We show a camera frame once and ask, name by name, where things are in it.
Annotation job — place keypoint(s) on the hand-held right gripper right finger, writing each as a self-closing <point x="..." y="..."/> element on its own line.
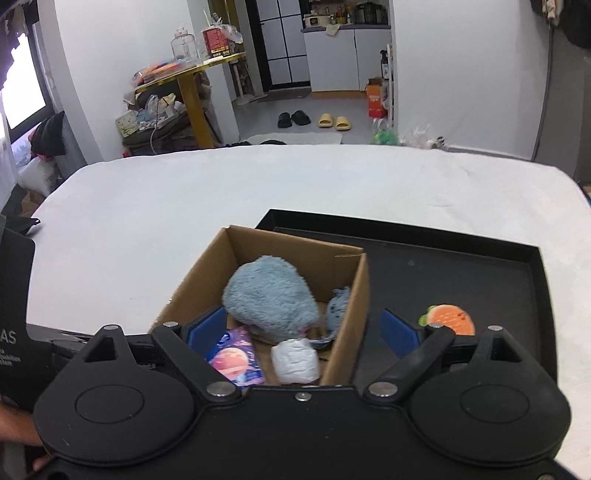
<point x="399" y="334"/>

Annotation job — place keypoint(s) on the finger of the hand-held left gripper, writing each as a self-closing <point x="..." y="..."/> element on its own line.
<point x="69" y="345"/>

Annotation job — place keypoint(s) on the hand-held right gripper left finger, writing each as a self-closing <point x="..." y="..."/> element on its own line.
<point x="207" y="330"/>

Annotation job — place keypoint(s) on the purple packet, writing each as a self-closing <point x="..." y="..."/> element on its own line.
<point x="235" y="362"/>

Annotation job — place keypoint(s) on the brown cardboard box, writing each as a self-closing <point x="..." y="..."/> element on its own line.
<point x="351" y="323"/>

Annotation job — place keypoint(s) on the orange watermelon plush toy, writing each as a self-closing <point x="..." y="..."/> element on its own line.
<point x="452" y="318"/>

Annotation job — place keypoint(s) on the small blue plush toy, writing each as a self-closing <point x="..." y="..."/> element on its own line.
<point x="337" y="309"/>

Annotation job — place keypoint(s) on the large blue plush toy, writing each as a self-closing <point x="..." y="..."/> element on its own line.
<point x="268" y="295"/>

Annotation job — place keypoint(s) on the black tray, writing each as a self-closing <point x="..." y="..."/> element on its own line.
<point x="461" y="277"/>

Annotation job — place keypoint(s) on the white gauze roll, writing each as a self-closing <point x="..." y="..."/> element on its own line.
<point x="295" y="362"/>

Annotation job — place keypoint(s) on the person's left hand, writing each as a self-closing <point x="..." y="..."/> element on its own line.
<point x="18" y="424"/>

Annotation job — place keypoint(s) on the white bag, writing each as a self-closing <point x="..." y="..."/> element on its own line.
<point x="41" y="177"/>

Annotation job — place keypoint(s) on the black garment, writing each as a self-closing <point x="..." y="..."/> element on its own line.
<point x="48" y="136"/>

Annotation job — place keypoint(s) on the clear plastic bag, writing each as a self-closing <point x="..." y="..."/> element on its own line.
<point x="422" y="137"/>

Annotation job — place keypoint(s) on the green plastic bag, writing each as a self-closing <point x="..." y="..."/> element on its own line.
<point x="385" y="136"/>

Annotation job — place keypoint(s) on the white floor rug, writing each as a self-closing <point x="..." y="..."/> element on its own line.
<point x="295" y="138"/>

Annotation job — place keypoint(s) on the clutter pile under table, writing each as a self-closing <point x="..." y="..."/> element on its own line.
<point x="157" y="124"/>

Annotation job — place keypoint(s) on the bright window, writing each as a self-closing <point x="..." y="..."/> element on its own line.
<point x="23" y="87"/>

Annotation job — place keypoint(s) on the yellow slipper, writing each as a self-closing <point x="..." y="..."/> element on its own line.
<point x="326" y="120"/>
<point x="343" y="123"/>

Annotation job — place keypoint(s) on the black slipper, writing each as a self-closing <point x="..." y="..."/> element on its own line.
<point x="284" y="120"/>
<point x="301" y="117"/>

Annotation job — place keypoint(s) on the yellow round table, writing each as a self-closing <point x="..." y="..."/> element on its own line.
<point x="194" y="106"/>

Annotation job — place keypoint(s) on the orange cardboard box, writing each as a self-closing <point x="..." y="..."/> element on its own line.
<point x="376" y="99"/>

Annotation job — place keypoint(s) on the colourful items on table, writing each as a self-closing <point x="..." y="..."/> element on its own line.
<point x="161" y="71"/>

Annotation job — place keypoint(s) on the spray bottle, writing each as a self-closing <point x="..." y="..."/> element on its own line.
<point x="383" y="62"/>

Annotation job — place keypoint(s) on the white kitchen cabinet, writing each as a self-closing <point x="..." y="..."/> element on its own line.
<point x="332" y="60"/>

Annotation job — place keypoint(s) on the glass jar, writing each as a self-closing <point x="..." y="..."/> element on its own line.
<point x="184" y="46"/>

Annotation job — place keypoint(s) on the red carton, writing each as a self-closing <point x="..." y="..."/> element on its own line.
<point x="216" y="41"/>

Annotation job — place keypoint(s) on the black framed glass door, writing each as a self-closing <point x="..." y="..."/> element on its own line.
<point x="281" y="46"/>

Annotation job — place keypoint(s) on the small white oven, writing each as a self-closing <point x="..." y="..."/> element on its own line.
<point x="312" y="21"/>

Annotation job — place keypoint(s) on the hanging beige garment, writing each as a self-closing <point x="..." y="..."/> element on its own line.
<point x="551" y="9"/>

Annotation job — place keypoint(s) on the hanging black backpack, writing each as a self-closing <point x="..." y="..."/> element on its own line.
<point x="579" y="21"/>

